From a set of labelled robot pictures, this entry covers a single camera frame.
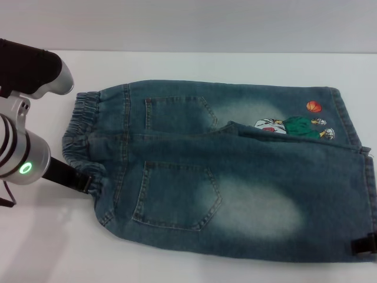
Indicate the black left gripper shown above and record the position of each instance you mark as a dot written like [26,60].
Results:
[62,175]

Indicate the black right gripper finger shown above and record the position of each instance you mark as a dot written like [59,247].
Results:
[365,244]

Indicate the blue denim shorts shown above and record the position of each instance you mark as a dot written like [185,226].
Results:
[221,177]

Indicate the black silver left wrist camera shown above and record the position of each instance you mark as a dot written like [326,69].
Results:
[29,67]

